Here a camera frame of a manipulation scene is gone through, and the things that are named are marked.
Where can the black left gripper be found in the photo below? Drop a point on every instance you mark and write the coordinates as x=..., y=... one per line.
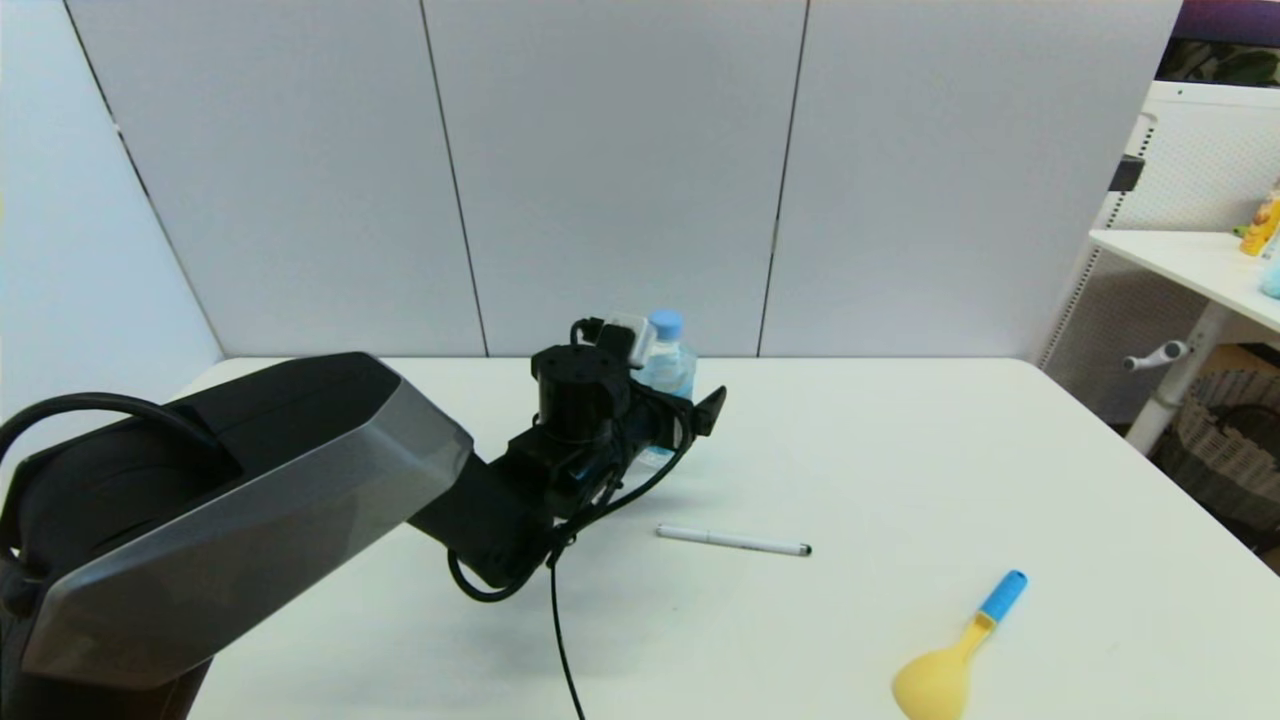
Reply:
x=645, y=425

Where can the clear soda water bottle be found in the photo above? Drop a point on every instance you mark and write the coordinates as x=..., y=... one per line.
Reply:
x=672, y=370

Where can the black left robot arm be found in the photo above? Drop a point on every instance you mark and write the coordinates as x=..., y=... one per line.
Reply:
x=250, y=500

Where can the white pen with black tip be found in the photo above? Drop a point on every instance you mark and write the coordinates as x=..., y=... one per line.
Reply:
x=735, y=541

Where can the black clip on pegboard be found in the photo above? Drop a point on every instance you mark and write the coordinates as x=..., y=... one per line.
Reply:
x=1125, y=174

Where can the white side table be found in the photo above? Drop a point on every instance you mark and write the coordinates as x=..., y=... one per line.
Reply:
x=1180, y=258

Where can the woven wicker basket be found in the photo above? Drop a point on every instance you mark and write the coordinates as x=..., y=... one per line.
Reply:
x=1215, y=448

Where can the white pegboard panel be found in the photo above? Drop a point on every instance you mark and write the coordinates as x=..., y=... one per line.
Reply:
x=1200, y=160

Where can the light blue container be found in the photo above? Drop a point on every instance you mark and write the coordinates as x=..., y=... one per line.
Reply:
x=1272, y=278

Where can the yellow drink bottle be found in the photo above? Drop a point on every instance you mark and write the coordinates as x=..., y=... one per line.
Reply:
x=1260, y=226

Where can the green plants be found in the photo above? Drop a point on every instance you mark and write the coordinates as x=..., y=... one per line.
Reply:
x=1225, y=65

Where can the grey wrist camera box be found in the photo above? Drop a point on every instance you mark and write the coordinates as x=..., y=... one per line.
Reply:
x=630, y=335

